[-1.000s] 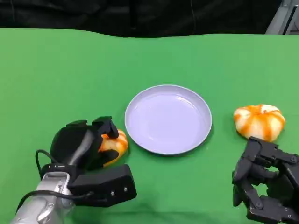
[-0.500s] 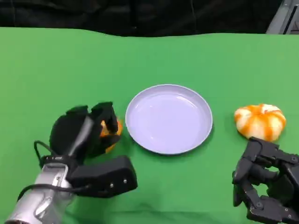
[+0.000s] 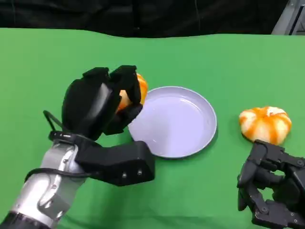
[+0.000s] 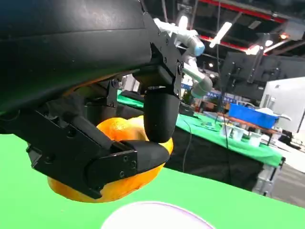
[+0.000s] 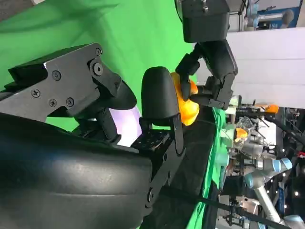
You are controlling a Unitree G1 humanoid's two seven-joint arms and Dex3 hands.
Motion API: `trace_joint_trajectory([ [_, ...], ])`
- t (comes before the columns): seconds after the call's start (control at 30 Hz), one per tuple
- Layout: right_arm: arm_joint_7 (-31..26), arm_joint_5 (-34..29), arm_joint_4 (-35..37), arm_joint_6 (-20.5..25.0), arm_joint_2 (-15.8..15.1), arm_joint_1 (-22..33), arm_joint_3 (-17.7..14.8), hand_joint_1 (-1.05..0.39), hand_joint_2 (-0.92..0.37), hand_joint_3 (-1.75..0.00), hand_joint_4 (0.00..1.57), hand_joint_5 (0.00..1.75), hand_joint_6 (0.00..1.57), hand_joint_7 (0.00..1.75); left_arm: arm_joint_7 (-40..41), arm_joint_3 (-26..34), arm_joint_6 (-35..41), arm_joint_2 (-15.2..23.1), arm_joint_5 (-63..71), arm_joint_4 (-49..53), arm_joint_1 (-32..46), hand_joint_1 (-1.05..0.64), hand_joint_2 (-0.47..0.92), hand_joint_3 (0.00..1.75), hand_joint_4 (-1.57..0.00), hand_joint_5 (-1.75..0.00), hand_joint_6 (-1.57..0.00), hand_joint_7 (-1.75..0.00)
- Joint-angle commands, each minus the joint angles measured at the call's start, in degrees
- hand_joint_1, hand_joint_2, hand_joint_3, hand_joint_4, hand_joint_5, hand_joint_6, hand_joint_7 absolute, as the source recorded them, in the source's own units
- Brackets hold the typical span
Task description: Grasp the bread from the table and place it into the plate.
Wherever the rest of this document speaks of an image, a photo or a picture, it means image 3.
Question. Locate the orange and white bread roll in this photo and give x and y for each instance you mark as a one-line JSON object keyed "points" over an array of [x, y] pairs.
{"points": [[143, 86], [264, 124]]}

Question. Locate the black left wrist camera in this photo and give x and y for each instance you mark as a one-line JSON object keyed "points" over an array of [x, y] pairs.
{"points": [[119, 162]]}

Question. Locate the grey metal frame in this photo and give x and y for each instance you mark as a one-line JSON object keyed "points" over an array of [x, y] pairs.
{"points": [[295, 19]]}

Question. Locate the black backdrop curtain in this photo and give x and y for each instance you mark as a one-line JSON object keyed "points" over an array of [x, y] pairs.
{"points": [[143, 14]]}

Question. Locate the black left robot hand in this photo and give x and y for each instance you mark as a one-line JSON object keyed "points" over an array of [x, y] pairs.
{"points": [[88, 107]]}

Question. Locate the lilac plate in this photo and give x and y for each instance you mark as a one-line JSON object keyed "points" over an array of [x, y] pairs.
{"points": [[176, 124]]}

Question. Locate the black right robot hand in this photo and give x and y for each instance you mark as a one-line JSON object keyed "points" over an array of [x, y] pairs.
{"points": [[293, 188]]}

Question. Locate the green table cloth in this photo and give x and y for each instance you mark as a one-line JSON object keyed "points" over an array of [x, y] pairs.
{"points": [[47, 59]]}

